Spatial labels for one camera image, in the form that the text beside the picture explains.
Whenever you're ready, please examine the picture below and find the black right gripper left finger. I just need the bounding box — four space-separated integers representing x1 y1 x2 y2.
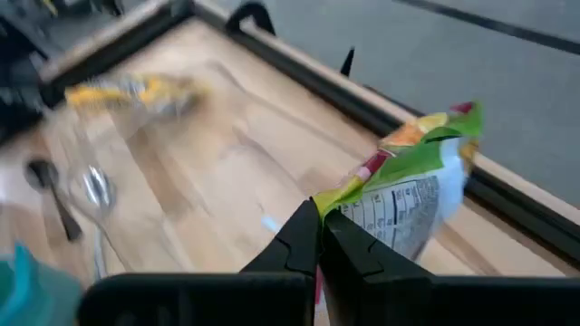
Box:
77 197 321 326

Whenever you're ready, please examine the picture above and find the silver metal spoon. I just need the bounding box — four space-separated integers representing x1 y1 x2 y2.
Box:
80 163 118 282

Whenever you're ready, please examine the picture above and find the dark metal spoon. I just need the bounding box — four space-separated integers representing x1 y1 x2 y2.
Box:
24 158 84 243

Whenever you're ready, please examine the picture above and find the black aluminium table frame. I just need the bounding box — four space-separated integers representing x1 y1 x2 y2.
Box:
35 0 580 268

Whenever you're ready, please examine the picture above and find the green edged ramen packet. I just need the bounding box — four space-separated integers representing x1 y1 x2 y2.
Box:
312 100 485 304

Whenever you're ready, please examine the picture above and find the clear plastic container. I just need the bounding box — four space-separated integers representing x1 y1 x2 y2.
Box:
40 62 218 223

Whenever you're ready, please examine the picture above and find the teal plastic bin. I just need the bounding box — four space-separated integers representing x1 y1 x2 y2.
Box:
0 242 82 326

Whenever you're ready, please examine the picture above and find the black curved clamp handle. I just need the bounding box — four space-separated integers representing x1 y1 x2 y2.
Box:
225 1 276 37

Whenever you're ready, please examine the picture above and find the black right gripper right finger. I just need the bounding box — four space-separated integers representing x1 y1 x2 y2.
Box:
318 208 580 326

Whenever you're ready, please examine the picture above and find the black pointed bracket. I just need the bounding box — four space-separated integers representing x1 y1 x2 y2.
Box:
339 46 356 77

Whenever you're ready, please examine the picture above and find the yellow ramen packet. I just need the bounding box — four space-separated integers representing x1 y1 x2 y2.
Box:
64 73 210 117

